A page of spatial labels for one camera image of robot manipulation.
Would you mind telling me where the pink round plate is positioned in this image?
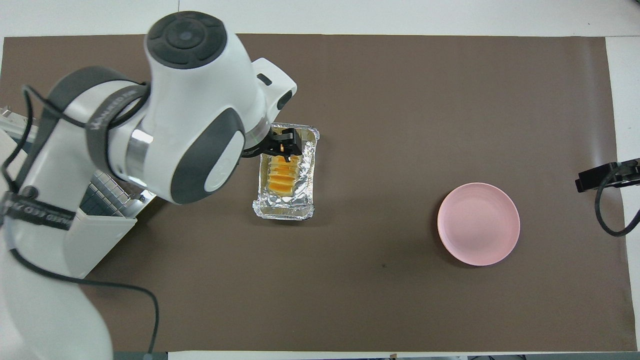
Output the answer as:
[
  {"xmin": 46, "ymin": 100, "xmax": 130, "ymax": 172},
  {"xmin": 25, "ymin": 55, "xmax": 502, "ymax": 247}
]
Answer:
[{"xmin": 437, "ymin": 182, "xmax": 521, "ymax": 267}]

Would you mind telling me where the cream toaster oven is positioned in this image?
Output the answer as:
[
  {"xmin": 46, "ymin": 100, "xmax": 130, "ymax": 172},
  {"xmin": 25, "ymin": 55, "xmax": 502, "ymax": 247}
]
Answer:
[{"xmin": 0, "ymin": 105, "xmax": 138, "ymax": 280}]

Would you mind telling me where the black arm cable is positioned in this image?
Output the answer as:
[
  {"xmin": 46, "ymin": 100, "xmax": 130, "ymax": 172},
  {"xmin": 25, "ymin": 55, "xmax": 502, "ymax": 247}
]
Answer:
[
  {"xmin": 0, "ymin": 85, "xmax": 161, "ymax": 360},
  {"xmin": 594, "ymin": 161, "xmax": 640, "ymax": 237}
]

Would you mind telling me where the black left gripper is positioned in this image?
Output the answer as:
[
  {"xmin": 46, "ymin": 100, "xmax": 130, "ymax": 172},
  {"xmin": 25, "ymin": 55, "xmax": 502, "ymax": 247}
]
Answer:
[{"xmin": 241, "ymin": 127, "xmax": 303, "ymax": 163}]

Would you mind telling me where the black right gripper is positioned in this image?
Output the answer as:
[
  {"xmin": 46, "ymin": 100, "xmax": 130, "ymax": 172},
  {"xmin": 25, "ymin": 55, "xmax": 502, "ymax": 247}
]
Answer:
[{"xmin": 575, "ymin": 158, "xmax": 640, "ymax": 194}]

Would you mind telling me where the brown table mat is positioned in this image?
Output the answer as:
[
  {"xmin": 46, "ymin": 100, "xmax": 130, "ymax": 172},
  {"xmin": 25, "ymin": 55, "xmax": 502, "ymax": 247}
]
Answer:
[{"xmin": 0, "ymin": 34, "xmax": 637, "ymax": 352}]

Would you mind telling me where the aluminium foil tray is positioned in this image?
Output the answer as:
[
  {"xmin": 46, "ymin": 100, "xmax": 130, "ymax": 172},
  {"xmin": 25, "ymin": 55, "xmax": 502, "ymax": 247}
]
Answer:
[{"xmin": 252, "ymin": 123, "xmax": 321, "ymax": 221}]

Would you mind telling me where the yellow sliced bread loaf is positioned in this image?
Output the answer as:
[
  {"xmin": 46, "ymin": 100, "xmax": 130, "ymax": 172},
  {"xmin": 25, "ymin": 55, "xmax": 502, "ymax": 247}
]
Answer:
[{"xmin": 267, "ymin": 152, "xmax": 304, "ymax": 196}]

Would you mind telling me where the metal oven wire rack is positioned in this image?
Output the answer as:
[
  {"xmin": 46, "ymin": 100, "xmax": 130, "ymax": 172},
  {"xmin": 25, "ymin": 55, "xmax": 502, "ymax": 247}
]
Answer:
[{"xmin": 80, "ymin": 170, "xmax": 143, "ymax": 218}]

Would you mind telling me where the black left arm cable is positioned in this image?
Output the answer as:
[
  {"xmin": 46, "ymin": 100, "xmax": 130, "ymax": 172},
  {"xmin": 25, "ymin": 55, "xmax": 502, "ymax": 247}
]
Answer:
[{"xmin": 0, "ymin": 85, "xmax": 161, "ymax": 360}]

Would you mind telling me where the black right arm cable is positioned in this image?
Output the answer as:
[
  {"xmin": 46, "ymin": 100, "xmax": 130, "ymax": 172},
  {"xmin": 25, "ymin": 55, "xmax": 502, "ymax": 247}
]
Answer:
[{"xmin": 594, "ymin": 161, "xmax": 640, "ymax": 237}]

